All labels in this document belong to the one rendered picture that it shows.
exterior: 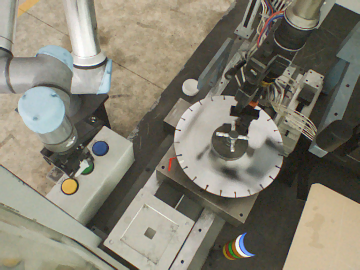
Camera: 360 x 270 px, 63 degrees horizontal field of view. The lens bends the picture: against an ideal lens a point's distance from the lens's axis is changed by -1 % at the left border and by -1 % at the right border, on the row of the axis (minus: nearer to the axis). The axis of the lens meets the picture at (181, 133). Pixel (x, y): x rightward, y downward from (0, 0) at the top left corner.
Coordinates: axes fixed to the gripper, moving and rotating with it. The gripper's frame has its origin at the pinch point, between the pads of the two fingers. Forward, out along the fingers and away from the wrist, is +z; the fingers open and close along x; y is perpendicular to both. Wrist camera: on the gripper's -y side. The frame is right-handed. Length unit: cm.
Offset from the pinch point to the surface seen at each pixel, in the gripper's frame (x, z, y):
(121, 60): -65, 93, -91
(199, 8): -45, 93, -171
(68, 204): 3.0, 2.8, 11.9
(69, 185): 0.0, 1.8, 7.6
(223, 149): 31.8, -3.5, -23.7
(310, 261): 74, 17, -15
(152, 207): 23.1, 2.4, 0.3
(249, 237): 45, -23, -1
